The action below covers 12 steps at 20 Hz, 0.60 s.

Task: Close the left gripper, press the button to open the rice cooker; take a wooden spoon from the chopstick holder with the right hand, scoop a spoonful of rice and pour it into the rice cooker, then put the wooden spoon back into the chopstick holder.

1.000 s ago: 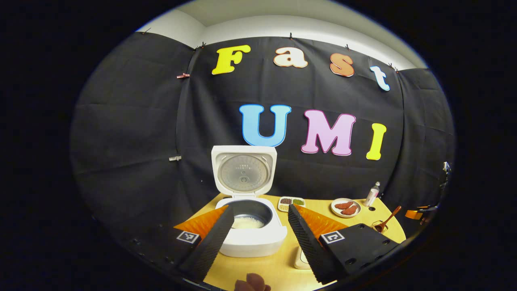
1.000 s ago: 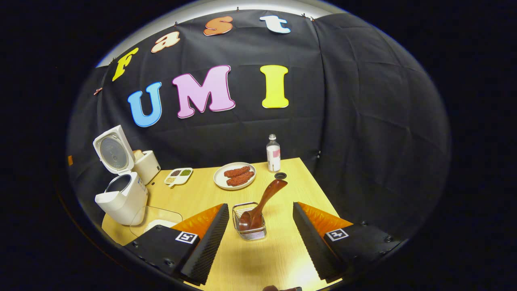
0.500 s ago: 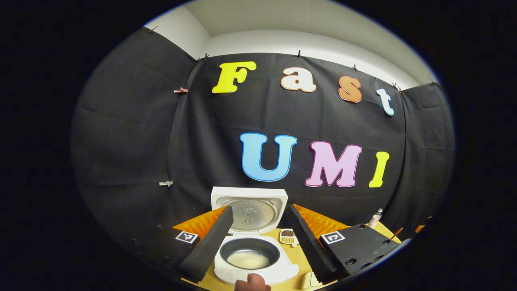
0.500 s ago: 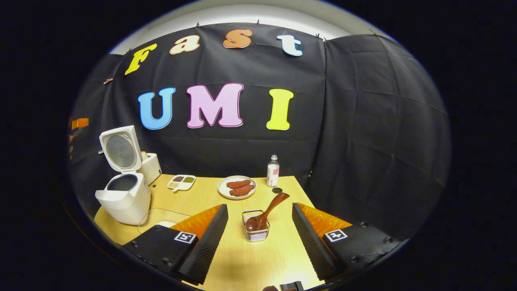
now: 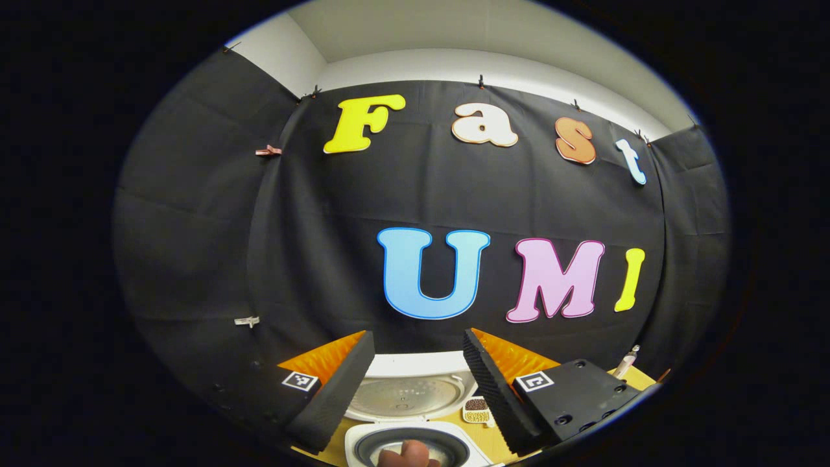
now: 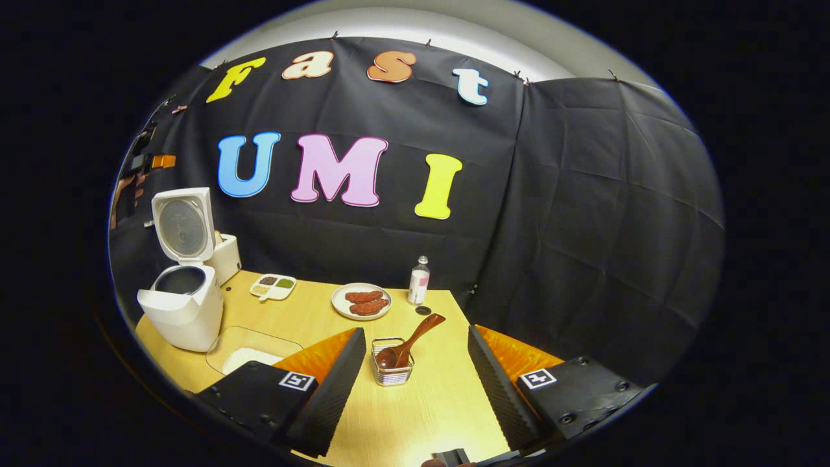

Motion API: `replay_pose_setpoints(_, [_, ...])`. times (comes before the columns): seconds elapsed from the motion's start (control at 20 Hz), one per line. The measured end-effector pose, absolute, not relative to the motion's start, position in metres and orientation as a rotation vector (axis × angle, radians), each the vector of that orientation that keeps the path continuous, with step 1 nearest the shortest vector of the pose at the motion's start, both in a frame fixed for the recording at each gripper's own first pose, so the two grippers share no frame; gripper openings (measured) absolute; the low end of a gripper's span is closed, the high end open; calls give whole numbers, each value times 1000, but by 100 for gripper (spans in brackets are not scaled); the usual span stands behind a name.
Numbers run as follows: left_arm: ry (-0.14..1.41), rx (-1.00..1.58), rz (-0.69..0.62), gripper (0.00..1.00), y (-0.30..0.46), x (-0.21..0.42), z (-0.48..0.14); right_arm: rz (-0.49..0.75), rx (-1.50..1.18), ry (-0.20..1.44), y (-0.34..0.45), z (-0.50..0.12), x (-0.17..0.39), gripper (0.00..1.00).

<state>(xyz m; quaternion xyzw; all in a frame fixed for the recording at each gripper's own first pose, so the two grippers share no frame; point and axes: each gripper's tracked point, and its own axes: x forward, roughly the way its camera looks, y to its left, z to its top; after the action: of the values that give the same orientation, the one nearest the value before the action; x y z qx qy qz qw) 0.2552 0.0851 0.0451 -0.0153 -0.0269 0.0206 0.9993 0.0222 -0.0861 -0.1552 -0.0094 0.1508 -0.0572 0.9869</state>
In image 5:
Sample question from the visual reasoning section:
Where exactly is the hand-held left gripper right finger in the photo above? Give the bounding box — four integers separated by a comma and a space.
462, 328, 649, 455

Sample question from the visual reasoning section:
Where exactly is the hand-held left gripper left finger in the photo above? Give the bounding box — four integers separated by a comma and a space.
198, 329, 377, 455

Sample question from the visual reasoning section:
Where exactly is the white rice cooker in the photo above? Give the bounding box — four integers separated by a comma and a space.
344, 350, 493, 467

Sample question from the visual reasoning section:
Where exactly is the white divided bean dish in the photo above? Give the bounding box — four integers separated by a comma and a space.
462, 396, 497, 427

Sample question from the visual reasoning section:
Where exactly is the small pink label bottle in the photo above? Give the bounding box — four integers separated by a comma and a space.
613, 345, 641, 380

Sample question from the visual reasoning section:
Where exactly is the black backdrop cloth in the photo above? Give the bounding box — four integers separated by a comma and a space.
112, 47, 732, 403

